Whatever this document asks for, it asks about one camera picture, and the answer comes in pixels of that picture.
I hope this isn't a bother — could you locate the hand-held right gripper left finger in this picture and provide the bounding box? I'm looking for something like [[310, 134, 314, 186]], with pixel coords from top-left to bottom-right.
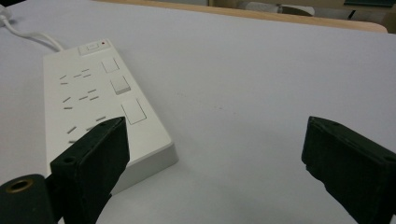
[[49, 116, 131, 224]]

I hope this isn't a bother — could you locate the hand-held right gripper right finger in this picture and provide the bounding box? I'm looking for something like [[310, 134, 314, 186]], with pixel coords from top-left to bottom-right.
[[301, 116, 396, 224]]

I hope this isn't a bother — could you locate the white power strip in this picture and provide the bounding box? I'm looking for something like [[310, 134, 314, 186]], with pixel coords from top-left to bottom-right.
[[42, 38, 179, 196]]

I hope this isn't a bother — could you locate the white power cable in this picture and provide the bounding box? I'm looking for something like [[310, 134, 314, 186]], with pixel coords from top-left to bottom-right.
[[0, 4, 64, 53]]

